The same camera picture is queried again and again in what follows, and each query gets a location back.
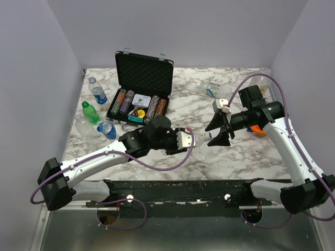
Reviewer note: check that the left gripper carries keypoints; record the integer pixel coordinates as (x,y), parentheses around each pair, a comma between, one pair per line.
(175,150)

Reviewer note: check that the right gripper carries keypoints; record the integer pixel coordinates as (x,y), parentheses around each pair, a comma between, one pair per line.
(227,125)

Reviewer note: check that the clear Pocari Sweat bottle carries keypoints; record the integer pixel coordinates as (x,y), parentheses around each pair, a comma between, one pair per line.
(201,138)

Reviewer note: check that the clear bottle green-blue label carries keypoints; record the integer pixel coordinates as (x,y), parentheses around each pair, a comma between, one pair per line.
(215,90)

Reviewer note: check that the square clear juice bottle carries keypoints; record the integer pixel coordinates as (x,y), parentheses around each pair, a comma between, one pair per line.
(261,81)

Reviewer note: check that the blue label water bottle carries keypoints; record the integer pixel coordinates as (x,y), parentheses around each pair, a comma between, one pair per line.
(97,91)

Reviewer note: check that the blue white Pocari cap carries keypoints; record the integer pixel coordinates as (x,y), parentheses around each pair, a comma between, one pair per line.
(207,136)

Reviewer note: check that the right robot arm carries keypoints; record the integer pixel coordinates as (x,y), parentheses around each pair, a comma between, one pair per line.
(309,186)

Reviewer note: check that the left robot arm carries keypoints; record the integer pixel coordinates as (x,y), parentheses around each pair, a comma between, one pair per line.
(63,182)

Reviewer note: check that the blue crushed bottle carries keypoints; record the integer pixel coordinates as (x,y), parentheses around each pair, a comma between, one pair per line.
(108,130)

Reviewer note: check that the crushed clear bottle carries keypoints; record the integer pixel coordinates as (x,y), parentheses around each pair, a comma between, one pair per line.
(85,129)

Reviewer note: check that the green soda bottle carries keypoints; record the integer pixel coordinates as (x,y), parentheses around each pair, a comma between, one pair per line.
(90,113)

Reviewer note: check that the yellow dealer chip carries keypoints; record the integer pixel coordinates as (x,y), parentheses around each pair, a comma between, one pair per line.
(141,113)

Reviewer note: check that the black poker chip case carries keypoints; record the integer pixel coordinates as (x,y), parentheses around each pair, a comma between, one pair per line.
(143,74)

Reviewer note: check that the orange ring toy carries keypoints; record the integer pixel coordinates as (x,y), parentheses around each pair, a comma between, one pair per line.
(256,129)

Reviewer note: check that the black front rail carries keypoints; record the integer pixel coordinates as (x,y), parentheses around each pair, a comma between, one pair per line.
(180,199)

